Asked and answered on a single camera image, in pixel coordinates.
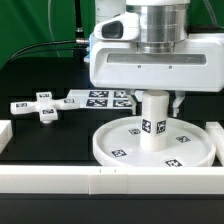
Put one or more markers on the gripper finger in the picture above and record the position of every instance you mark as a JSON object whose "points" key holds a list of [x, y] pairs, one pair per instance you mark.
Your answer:
{"points": [[135, 98], [179, 98]]}

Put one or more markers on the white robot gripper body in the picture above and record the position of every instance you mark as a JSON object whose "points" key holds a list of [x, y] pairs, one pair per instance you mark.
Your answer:
{"points": [[196, 64]]}

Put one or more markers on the white round table top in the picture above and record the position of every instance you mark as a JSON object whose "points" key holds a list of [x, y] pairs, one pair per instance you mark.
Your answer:
{"points": [[137, 142]]}

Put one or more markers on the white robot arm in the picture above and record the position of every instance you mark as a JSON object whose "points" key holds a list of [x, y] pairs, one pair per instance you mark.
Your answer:
{"points": [[147, 47]]}

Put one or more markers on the white right fence block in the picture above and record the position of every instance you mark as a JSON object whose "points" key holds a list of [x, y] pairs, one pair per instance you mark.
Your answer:
{"points": [[216, 132]]}

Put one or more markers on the white fence block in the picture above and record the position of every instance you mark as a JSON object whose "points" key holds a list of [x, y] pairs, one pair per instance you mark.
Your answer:
{"points": [[5, 133], [216, 132]]}

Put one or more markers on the white marker sheet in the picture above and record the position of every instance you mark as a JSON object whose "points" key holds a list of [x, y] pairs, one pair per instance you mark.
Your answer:
{"points": [[98, 99]]}

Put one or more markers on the black vertical pole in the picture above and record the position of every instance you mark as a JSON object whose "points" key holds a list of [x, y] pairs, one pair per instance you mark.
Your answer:
{"points": [[79, 33]]}

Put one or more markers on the white cross-shaped table base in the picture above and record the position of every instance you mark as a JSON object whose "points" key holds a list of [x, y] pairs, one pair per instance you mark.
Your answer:
{"points": [[45, 105]]}

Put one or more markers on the white left fence block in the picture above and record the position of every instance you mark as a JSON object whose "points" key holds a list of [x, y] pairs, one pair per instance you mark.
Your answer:
{"points": [[5, 133]]}

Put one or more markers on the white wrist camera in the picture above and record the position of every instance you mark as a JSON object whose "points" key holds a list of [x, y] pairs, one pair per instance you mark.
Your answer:
{"points": [[125, 27]]}

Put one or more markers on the white front fence rail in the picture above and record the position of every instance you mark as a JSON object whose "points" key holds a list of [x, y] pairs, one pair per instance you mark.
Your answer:
{"points": [[106, 180]]}

